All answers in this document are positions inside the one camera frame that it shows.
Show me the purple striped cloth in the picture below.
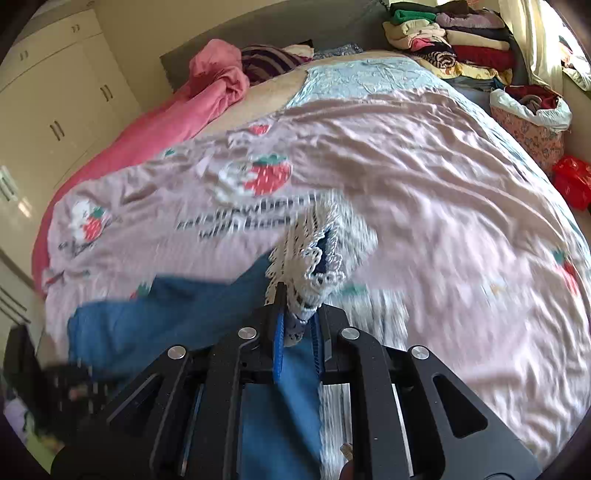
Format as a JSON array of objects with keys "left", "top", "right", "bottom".
[{"left": 240, "top": 44, "right": 315, "bottom": 86}]

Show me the teal patterned cloth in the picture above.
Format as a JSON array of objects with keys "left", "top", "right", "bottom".
[{"left": 286, "top": 58, "right": 467, "bottom": 112}]

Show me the blue denim pants lace trim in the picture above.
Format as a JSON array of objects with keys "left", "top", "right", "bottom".
[{"left": 67, "top": 189, "right": 379, "bottom": 480}]

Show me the pink strawberry printed blanket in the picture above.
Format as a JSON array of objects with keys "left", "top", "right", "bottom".
[{"left": 34, "top": 58, "right": 591, "bottom": 467}]

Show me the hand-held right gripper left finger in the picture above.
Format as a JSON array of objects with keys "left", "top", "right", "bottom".
[{"left": 51, "top": 281, "right": 296, "bottom": 480}]

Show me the cream curtain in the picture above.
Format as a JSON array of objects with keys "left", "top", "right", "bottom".
[{"left": 499, "top": 0, "right": 566, "bottom": 93}]

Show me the floral bag with clothes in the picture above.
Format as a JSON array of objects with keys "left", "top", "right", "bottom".
[{"left": 489, "top": 85, "right": 573, "bottom": 172}]

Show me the pink duvet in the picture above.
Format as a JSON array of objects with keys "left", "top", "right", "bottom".
[{"left": 30, "top": 39, "right": 252, "bottom": 287}]

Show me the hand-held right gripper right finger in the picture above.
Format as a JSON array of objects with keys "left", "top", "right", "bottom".
[{"left": 309, "top": 302, "right": 543, "bottom": 480}]

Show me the stack of folded clothes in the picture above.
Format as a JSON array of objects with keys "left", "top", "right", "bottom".
[{"left": 382, "top": 1, "right": 518, "bottom": 86}]

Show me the white wardrobe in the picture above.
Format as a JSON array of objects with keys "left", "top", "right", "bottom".
[{"left": 0, "top": 7, "right": 144, "bottom": 217}]

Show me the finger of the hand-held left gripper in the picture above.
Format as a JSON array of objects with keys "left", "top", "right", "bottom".
[{"left": 44, "top": 362, "right": 116, "bottom": 409}]

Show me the red plastic bag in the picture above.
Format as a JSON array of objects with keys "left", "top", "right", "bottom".
[{"left": 551, "top": 156, "right": 591, "bottom": 210}]

